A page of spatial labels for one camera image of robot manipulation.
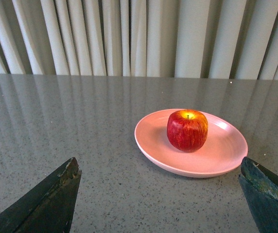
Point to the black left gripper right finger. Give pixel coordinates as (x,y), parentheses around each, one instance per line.
(260,188)

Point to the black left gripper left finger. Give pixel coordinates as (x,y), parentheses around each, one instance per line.
(48,207)

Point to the pink plate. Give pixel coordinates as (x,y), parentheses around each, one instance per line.
(222,152)

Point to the red apple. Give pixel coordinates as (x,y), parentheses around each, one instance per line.
(187,130)

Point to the white pleated curtain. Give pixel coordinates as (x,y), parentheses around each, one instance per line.
(216,39)

